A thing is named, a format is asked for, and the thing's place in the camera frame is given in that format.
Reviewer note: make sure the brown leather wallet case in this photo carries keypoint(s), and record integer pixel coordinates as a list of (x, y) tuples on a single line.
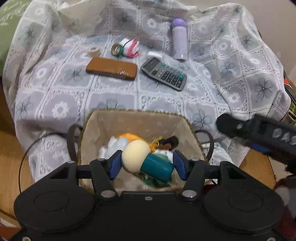
[(112, 68)]

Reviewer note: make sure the green pillow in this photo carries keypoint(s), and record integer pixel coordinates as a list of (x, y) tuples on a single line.
[(11, 12)]

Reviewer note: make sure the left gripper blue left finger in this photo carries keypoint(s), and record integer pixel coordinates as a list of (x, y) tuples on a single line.
[(101, 172)]

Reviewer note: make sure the woven basket with beige liner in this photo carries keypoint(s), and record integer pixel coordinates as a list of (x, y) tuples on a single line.
[(102, 124)]

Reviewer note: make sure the beige tape roll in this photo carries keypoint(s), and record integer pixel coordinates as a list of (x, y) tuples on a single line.
[(94, 52)]

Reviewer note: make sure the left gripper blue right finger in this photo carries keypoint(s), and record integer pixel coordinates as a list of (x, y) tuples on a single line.
[(194, 173)]

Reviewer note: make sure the grey lace floral tablecloth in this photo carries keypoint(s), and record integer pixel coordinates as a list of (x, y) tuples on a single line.
[(229, 67)]

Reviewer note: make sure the green washi tape roll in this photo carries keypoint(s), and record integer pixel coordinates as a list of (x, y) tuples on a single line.
[(117, 50)]

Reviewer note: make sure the purple water bottle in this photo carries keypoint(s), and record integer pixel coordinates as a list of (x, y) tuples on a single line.
[(180, 41)]

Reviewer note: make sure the beige teal makeup sponge brush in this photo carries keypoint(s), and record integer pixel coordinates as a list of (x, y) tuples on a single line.
[(137, 157)]

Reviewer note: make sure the orange white plush toy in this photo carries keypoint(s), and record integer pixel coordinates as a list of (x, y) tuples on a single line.
[(116, 143)]

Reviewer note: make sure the grey desktop calculator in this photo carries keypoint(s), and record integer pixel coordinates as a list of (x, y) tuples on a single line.
[(159, 71)]

